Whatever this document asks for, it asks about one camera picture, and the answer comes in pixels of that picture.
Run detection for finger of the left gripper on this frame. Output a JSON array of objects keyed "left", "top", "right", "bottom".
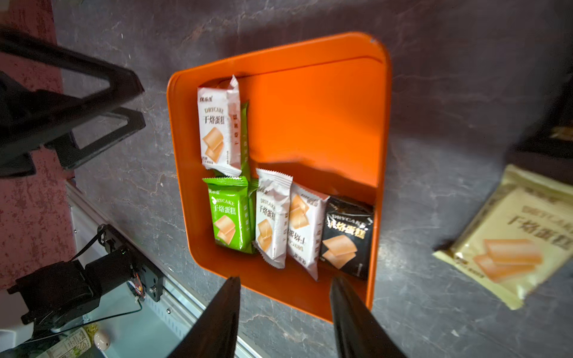
[
  {"left": 1, "top": 28, "right": 144, "bottom": 166},
  {"left": 44, "top": 107, "right": 146, "bottom": 170}
]

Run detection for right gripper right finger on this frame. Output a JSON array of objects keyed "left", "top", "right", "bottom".
[{"left": 330, "top": 277, "right": 405, "bottom": 357}]

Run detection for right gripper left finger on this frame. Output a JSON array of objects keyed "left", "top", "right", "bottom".
[{"left": 170, "top": 277, "right": 241, "bottom": 357}]

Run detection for cream cookie pack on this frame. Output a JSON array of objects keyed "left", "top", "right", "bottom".
[{"left": 433, "top": 165, "right": 572, "bottom": 310}]

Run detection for orange storage box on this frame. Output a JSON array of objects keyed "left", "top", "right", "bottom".
[{"left": 167, "top": 32, "right": 391, "bottom": 322}]

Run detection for black cookie pack top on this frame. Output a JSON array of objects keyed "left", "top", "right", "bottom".
[{"left": 507, "top": 73, "right": 572, "bottom": 184}]

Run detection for black cookie pack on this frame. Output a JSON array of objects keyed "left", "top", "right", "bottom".
[
  {"left": 319, "top": 196, "right": 375, "bottom": 280},
  {"left": 507, "top": 73, "right": 572, "bottom": 184}
]

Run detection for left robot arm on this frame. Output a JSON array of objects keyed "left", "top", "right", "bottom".
[{"left": 1, "top": 28, "right": 146, "bottom": 351}]

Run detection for black cookie pack bottom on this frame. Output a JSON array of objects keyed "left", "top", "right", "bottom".
[{"left": 319, "top": 196, "right": 375, "bottom": 280}]

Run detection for white cookie pack sideways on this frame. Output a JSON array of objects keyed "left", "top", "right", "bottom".
[{"left": 287, "top": 183, "right": 330, "bottom": 281}]

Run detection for green cookie pack bottom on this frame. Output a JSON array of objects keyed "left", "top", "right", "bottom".
[{"left": 203, "top": 176, "right": 255, "bottom": 254}]

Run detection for white cookie pack bottom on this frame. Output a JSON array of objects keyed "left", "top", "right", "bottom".
[{"left": 255, "top": 168, "right": 292, "bottom": 269}]

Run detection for white cookie pack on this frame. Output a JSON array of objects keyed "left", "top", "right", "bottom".
[
  {"left": 198, "top": 77, "right": 242, "bottom": 177},
  {"left": 255, "top": 168, "right": 292, "bottom": 269}
]

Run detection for white cookie pack top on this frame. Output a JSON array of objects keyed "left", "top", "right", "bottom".
[{"left": 198, "top": 77, "right": 242, "bottom": 177}]

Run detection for green cookie pack edge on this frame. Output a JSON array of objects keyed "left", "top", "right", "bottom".
[{"left": 213, "top": 99, "right": 252, "bottom": 181}]

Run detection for aluminium front rail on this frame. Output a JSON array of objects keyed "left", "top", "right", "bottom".
[{"left": 66, "top": 180, "right": 270, "bottom": 357}]

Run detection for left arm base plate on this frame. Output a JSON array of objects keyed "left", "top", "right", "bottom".
[{"left": 94, "top": 224, "right": 164, "bottom": 302}]

